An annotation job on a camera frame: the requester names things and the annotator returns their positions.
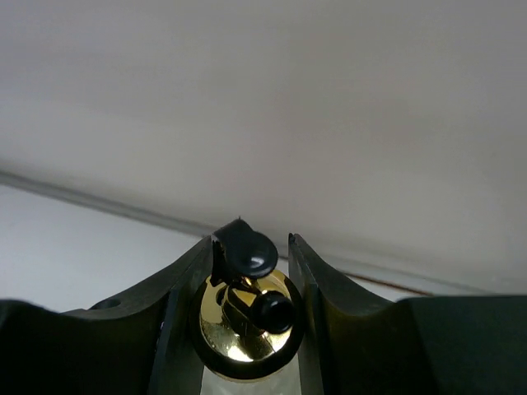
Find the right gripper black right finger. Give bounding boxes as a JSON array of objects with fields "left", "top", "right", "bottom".
[{"left": 288, "top": 235, "right": 526, "bottom": 394}]

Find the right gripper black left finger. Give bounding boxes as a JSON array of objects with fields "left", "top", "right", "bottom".
[{"left": 1, "top": 237, "right": 212, "bottom": 394}]

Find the clear glass cruet gold spout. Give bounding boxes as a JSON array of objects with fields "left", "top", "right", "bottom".
[{"left": 188, "top": 218, "right": 305, "bottom": 383}]

